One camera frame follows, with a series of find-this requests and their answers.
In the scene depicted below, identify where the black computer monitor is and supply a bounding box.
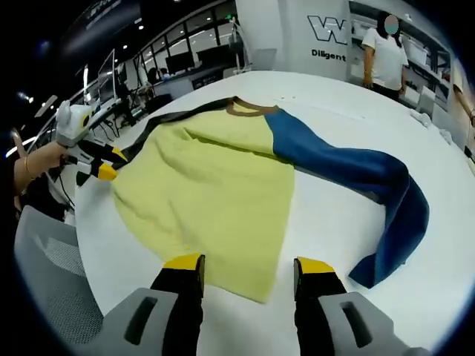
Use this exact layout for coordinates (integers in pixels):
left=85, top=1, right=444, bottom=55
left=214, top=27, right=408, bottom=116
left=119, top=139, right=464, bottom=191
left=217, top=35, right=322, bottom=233
left=165, top=53, right=196, bottom=76
left=195, top=50, right=228, bottom=72

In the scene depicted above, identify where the large standing display screen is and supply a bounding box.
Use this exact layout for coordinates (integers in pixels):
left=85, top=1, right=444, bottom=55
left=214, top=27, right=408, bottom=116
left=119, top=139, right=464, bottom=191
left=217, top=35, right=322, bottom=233
left=96, top=50, right=124, bottom=108

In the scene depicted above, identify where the grey mesh office chair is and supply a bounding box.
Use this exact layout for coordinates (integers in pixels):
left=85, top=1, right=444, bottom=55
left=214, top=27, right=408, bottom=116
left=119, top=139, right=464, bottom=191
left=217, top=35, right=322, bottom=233
left=13, top=205, right=105, bottom=356

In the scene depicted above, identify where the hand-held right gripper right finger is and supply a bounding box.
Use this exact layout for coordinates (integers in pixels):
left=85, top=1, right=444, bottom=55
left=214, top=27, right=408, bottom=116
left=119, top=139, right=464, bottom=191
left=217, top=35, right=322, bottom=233
left=292, top=256, right=422, bottom=356

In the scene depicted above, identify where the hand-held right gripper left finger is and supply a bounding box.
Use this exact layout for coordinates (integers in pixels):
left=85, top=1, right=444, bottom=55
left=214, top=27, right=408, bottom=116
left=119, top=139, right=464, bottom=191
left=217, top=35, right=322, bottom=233
left=102, top=254, right=206, bottom=356

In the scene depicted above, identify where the grey counter cabinet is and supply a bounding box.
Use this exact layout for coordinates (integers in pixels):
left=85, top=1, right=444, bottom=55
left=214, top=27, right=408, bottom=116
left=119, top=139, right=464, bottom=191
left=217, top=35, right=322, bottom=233
left=151, top=70, right=238, bottom=102

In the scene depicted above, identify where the person's left hand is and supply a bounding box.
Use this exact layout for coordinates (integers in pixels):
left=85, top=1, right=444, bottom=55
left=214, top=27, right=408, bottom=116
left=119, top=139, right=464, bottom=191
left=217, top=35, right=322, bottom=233
left=36, top=142, right=72, bottom=174

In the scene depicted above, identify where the yellow blue grey garment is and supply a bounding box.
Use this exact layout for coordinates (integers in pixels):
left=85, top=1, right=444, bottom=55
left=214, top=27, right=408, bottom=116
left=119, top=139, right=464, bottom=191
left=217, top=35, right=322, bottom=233
left=111, top=95, right=432, bottom=306

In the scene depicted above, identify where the dark hanging banner screen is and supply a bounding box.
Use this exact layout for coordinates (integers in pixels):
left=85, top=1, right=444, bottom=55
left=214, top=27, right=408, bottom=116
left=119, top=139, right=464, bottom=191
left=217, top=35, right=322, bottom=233
left=59, top=0, right=144, bottom=49

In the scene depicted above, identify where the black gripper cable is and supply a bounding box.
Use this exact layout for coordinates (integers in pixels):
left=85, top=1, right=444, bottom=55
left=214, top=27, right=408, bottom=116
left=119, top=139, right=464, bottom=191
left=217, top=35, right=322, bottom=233
left=57, top=162, right=77, bottom=208

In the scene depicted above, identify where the black office chair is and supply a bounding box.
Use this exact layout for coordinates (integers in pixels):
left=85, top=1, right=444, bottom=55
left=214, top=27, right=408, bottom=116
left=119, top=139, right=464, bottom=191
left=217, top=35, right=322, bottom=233
left=146, top=94, right=174, bottom=113

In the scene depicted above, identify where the white storage shelving unit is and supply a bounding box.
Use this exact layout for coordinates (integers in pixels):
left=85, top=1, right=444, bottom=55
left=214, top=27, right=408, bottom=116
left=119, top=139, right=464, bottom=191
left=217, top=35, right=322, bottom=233
left=348, top=0, right=462, bottom=109

